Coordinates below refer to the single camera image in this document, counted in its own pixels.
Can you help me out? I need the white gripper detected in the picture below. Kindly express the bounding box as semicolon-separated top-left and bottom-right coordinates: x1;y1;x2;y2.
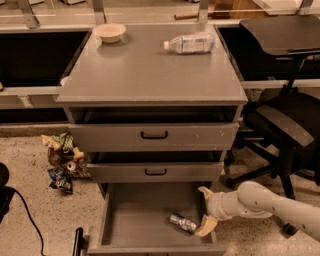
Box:
195;186;237;237

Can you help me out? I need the silver blue redbull can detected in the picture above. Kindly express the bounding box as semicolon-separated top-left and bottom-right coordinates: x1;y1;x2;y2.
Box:
169;213;197;234

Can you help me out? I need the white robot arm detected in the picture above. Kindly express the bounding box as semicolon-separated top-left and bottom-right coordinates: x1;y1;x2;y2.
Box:
195;181;320;241

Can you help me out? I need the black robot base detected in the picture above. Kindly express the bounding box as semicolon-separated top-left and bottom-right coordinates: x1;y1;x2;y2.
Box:
0;163;14;223

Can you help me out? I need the grey middle drawer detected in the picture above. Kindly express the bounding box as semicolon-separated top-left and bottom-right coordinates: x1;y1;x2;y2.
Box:
87;162;224;183

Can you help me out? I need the grey drawer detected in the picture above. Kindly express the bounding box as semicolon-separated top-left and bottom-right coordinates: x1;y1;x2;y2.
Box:
88;182;225;256
69;123;239;152
87;162;224;183

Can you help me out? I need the grey bottom drawer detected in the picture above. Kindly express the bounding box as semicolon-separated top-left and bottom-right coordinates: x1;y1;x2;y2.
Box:
88;182;225;256

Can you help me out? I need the grey top drawer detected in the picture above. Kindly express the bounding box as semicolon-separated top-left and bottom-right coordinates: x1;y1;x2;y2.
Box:
69;123;239;152

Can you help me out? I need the grey drawer cabinet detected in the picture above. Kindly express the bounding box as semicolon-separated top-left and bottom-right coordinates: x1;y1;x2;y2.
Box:
54;22;249;256

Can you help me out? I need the black office chair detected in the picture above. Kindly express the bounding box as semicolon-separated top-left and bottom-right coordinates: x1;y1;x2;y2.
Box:
219;15;320;237

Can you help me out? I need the brown snack bag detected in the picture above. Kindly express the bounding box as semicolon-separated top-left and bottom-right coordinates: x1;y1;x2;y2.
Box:
47;147;90;179

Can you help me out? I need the blue snack bag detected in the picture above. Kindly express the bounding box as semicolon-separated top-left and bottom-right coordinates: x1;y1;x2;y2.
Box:
48;168;73;193

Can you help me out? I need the green snack bag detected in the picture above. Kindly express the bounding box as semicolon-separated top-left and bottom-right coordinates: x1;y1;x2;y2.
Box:
41;133;74;153

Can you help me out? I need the clear plastic water bottle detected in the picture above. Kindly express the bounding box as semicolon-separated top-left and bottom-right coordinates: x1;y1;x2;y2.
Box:
163;33;215;54

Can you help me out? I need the wooden stick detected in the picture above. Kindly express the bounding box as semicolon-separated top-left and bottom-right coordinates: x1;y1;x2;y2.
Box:
174;14;198;20

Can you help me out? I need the beige paper bowl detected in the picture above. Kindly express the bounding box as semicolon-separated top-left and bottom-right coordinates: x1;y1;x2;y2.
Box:
92;23;126;43

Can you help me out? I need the black handle bar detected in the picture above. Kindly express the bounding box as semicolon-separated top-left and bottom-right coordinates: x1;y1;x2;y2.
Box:
72;227;84;256

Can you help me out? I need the black cable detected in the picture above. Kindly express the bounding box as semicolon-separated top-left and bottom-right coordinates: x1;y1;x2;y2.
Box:
9;186;48;256

